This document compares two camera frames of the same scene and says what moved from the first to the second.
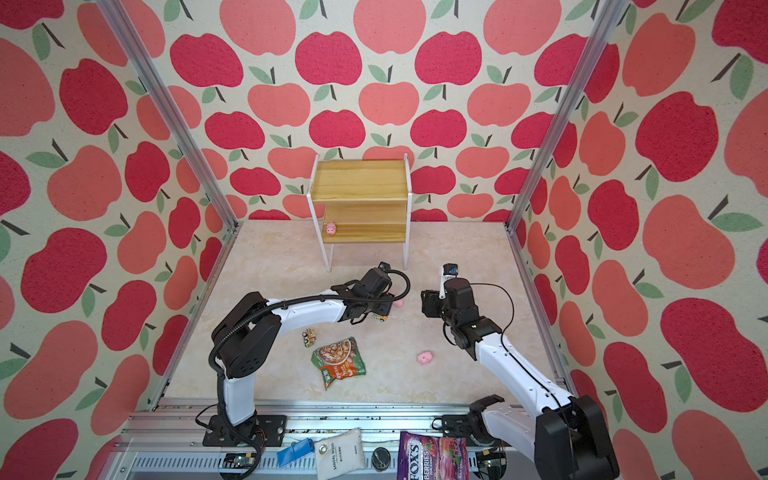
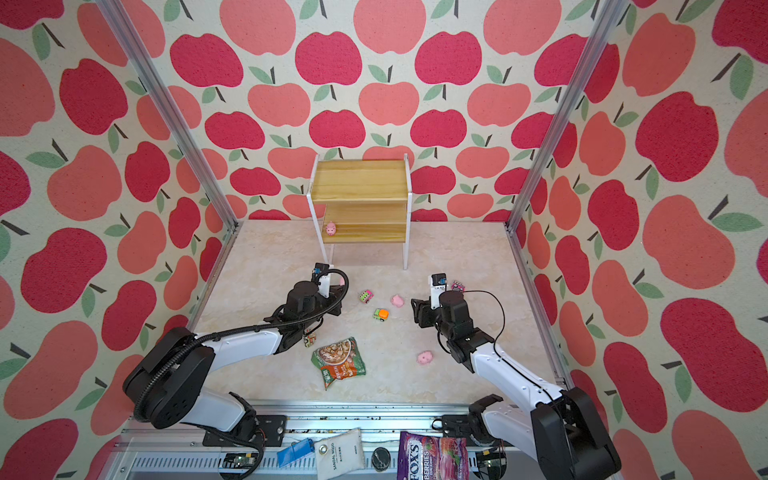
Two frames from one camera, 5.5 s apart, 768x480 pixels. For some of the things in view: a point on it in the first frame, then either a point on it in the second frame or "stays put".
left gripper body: [382, 305] to [321, 307]
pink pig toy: [425, 357] stays put
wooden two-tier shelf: [361, 202] stays put
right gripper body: [435, 307] to [429, 318]
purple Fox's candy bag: [432, 458] stays put
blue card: [296, 450] stays put
